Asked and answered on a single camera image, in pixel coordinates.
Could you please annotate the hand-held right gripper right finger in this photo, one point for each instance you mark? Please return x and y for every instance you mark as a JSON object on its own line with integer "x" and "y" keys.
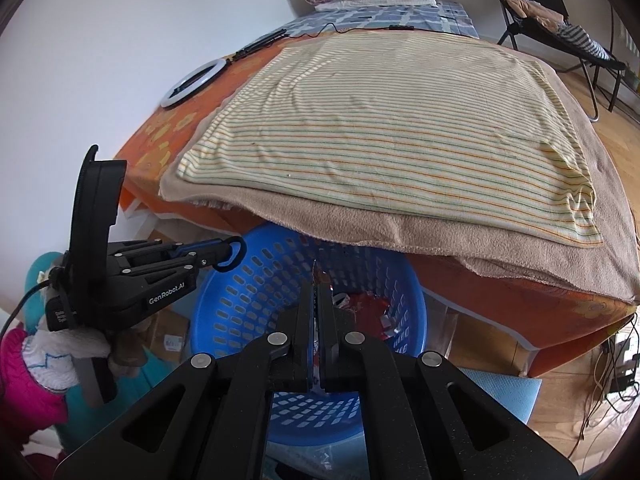
{"x": 327, "y": 320}

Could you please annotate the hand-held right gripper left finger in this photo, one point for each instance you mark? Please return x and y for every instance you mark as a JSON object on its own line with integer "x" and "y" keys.
{"x": 305, "y": 320}

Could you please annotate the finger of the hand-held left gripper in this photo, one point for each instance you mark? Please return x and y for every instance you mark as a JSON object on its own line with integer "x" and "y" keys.
{"x": 210, "y": 263}
{"x": 205, "y": 247}

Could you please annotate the red cardboard box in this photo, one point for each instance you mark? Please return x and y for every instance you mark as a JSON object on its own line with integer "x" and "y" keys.
{"x": 365, "y": 310}

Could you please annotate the blue plastic basket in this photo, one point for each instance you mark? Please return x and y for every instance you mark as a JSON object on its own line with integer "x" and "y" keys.
{"x": 240, "y": 300}

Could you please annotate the person's left hand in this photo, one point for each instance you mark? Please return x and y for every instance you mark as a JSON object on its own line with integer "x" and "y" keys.
{"x": 55, "y": 355}

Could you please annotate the striped towel cover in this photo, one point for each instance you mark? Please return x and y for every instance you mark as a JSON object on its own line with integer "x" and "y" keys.
{"x": 425, "y": 250}

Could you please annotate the teal fabric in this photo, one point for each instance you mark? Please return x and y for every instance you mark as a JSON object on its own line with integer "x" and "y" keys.
{"x": 150, "y": 385}

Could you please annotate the blue floor mat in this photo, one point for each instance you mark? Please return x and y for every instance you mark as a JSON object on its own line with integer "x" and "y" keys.
{"x": 500, "y": 395}

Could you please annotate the striped towel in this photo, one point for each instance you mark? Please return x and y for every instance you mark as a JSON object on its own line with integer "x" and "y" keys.
{"x": 375, "y": 135}

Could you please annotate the orange floral bed sheet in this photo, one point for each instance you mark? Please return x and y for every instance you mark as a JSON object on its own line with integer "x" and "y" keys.
{"x": 525, "y": 320}

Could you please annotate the blue checked sheet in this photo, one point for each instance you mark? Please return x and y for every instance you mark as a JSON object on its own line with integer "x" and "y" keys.
{"x": 400, "y": 15}

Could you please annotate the white folded cloth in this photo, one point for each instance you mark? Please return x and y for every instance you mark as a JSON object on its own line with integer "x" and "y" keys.
{"x": 400, "y": 2}

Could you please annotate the beige cloth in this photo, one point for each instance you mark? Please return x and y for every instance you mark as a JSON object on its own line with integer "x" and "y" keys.
{"x": 535, "y": 12}

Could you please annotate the grey striped cloth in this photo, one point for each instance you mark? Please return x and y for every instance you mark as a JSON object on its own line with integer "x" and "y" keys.
{"x": 582, "y": 40}

